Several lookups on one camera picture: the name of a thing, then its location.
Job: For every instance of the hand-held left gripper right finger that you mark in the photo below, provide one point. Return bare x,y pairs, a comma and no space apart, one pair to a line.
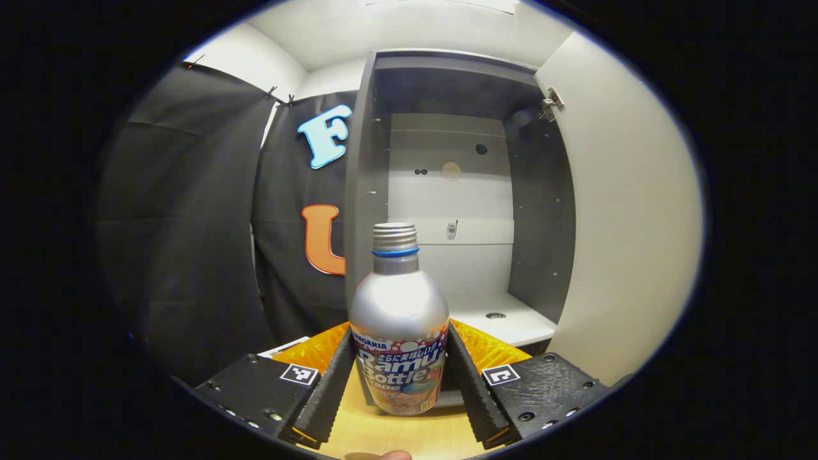
476,390

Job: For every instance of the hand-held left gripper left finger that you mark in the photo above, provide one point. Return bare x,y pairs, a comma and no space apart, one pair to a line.
332,390

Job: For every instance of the silver aluminium bottle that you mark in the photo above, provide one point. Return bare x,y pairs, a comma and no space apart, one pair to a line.
397,313

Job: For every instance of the dark grey cabinet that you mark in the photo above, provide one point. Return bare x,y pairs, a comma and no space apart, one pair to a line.
447,191

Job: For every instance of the white cabinet shelf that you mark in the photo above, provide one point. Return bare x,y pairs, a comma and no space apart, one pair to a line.
517,326

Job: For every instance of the metal door hinge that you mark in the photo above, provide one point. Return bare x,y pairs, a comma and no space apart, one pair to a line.
551,102

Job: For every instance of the stack of white books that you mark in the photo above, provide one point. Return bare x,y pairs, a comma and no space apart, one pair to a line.
281,348

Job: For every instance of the black backdrop cloth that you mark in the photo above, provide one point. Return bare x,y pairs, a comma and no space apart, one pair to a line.
185,223

